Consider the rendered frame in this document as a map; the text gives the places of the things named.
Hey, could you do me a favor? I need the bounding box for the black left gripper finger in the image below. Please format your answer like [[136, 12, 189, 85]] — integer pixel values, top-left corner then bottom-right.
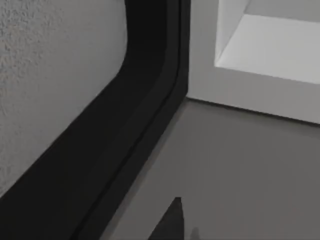
[[147, 196, 185, 240]]

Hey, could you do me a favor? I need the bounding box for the black curved edge strip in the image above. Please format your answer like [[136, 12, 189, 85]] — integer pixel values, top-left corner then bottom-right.
[[0, 0, 192, 240]]

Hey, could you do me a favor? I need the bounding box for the white open cabinet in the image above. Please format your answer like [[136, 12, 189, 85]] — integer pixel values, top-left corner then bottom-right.
[[185, 0, 320, 125]]

